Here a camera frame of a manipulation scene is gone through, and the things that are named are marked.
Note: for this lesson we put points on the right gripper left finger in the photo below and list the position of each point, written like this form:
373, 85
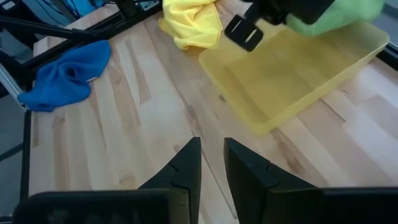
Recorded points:
183, 180

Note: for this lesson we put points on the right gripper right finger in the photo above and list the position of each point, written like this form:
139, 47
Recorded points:
248, 186

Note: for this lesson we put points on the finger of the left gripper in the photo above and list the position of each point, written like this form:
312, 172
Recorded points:
237, 29

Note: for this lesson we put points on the green microfiber towel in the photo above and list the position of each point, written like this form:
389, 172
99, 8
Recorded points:
342, 15

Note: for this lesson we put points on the yellow microfiber towel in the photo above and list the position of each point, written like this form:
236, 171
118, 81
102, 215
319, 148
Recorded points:
189, 21

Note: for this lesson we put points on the yellow translucent plastic bin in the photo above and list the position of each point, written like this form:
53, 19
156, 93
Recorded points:
280, 77

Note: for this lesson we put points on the blue microfiber towel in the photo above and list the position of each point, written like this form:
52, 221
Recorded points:
62, 77

